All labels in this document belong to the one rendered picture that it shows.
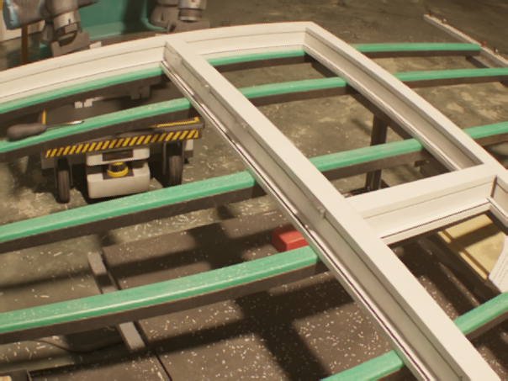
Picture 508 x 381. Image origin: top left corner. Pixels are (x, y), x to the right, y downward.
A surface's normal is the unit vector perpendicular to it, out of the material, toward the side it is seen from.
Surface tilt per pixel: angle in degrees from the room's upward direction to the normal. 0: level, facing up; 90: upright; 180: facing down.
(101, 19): 90
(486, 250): 0
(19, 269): 0
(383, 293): 90
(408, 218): 90
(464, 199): 90
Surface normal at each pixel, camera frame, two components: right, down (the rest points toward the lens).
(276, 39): 0.40, 0.51
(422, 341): -0.91, 0.18
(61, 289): 0.04, -0.84
